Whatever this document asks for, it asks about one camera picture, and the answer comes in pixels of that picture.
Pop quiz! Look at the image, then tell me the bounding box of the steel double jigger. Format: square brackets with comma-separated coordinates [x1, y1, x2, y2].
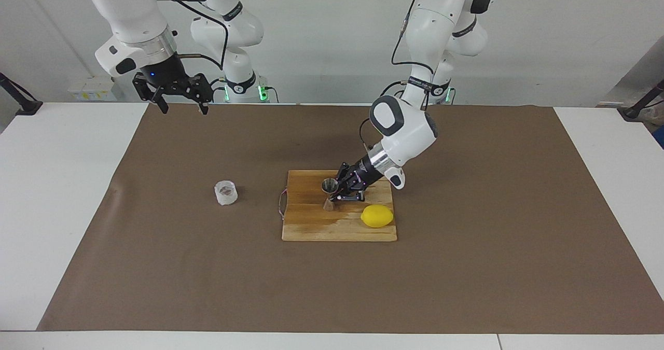
[321, 178, 339, 212]

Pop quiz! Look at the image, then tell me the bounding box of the black clamp stand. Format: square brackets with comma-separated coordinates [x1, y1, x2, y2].
[617, 79, 664, 121]
[0, 73, 44, 116]

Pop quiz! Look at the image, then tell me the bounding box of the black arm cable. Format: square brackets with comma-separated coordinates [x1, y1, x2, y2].
[150, 0, 230, 72]
[359, 0, 434, 151]

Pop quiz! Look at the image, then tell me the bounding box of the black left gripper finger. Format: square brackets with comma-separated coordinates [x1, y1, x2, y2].
[332, 188, 367, 203]
[335, 161, 358, 187]

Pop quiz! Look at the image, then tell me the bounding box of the white power strip box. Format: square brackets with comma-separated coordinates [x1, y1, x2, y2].
[67, 76, 119, 102]

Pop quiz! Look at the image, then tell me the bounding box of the wooden cutting board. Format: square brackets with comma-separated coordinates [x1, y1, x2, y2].
[278, 170, 398, 242]

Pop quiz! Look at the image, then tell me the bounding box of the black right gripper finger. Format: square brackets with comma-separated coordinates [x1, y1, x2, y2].
[182, 73, 214, 116]
[132, 73, 170, 115]

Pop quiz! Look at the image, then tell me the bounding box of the brown table mat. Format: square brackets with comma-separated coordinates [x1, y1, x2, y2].
[36, 104, 664, 335]

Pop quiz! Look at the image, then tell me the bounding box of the yellow lemon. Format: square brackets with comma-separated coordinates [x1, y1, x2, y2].
[361, 204, 395, 229]

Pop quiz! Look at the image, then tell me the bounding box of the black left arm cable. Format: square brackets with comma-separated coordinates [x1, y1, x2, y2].
[359, 0, 434, 151]

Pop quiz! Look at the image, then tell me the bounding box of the clear plastic cup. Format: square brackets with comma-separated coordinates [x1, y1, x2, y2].
[214, 180, 239, 207]

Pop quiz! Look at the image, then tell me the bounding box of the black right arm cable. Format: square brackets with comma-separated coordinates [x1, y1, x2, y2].
[150, 0, 230, 72]

